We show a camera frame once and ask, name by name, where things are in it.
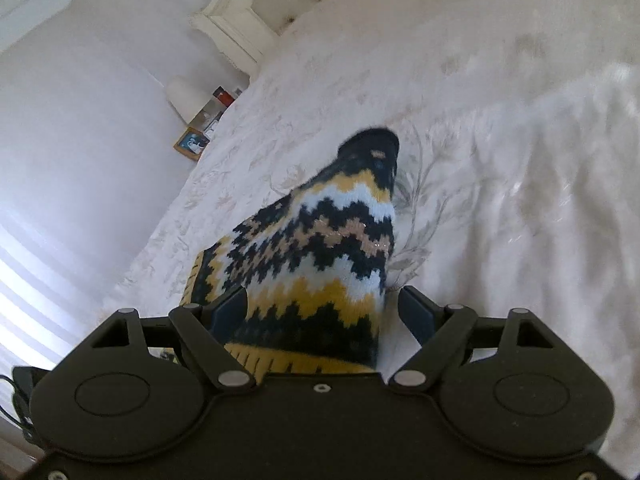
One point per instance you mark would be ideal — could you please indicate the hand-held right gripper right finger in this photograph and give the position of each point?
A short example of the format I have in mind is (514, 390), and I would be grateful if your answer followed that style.
(417, 312)

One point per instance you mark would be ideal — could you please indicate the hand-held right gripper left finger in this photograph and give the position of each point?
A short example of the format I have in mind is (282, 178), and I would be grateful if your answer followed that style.
(229, 315)

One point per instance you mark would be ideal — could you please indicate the zigzag patterned knit sock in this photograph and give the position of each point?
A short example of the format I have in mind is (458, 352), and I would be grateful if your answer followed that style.
(310, 260)

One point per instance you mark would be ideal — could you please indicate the bed with white bedspread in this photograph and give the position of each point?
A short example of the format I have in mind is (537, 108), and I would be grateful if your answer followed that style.
(500, 160)

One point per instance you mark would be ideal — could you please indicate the small white box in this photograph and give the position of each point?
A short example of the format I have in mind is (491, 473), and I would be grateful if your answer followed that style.
(212, 122)

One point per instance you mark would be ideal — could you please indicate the cream nightstand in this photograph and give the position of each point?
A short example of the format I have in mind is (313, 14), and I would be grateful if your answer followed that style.
(220, 120)

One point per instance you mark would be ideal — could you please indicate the small red item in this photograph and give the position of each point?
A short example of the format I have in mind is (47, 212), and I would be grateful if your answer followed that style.
(224, 96)

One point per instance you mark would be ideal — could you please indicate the white table lamp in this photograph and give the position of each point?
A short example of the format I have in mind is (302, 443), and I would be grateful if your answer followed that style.
(186, 100)

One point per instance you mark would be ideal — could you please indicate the cream tufted headboard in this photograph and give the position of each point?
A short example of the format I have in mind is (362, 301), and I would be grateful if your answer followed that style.
(235, 25)

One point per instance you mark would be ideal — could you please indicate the wooden picture frame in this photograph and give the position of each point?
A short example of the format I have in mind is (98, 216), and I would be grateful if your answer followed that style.
(191, 144)

